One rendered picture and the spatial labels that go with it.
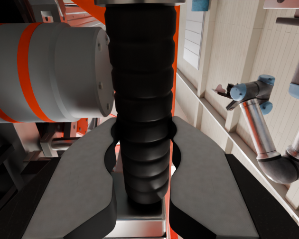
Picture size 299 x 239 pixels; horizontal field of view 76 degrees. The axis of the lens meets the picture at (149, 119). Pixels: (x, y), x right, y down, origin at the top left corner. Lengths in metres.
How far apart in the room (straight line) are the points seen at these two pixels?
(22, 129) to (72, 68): 0.17
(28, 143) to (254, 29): 5.57
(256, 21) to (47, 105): 5.58
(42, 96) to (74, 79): 0.04
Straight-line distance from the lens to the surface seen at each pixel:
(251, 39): 5.75
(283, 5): 0.66
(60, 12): 0.56
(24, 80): 0.26
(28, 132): 0.40
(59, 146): 0.42
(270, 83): 1.08
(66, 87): 0.25
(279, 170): 0.99
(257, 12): 5.69
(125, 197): 0.17
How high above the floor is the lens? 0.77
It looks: 30 degrees up
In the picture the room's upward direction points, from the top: 179 degrees clockwise
